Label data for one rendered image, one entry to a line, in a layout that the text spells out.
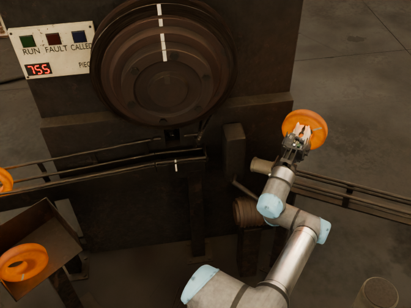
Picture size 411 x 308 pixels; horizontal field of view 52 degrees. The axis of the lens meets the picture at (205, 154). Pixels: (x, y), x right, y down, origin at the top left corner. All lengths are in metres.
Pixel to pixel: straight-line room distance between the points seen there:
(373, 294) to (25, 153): 2.18
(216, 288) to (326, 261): 1.22
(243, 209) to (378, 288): 0.55
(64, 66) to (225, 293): 0.91
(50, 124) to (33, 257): 0.48
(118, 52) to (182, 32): 0.20
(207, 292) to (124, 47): 0.71
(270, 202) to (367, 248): 1.15
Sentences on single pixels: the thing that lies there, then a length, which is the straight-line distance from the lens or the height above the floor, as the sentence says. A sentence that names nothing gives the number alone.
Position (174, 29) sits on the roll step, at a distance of 1.25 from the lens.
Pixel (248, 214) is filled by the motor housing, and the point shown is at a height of 0.52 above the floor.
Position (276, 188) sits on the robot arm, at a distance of 1.28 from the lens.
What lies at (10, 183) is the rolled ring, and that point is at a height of 0.67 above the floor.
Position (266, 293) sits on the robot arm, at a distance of 1.10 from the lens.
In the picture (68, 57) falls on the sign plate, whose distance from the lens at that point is 1.49.
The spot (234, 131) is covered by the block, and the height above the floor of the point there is 0.80.
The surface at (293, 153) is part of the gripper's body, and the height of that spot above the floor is 0.93.
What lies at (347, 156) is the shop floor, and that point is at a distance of 2.74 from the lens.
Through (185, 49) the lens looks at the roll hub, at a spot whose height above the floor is 1.24.
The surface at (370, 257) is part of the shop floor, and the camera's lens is 2.32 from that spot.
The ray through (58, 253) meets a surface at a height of 0.60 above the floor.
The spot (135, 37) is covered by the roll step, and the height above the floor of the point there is 1.27.
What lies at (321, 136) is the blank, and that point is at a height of 0.91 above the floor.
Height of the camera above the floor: 1.88
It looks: 46 degrees down
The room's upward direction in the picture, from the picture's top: 2 degrees counter-clockwise
